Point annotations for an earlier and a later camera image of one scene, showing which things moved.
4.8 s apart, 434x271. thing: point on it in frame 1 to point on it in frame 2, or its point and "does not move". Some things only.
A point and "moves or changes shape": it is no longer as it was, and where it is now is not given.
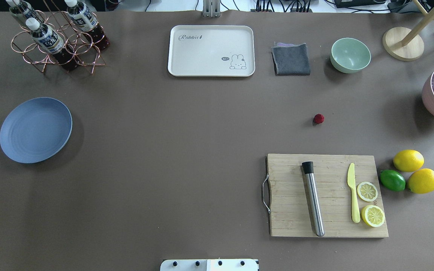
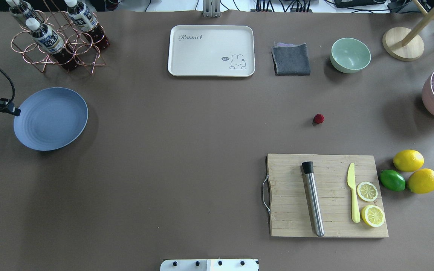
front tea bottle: [52, 43] does not move
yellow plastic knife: [356, 216] does not move
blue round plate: [35, 130] moves or changes shape
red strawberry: [318, 118] does not move
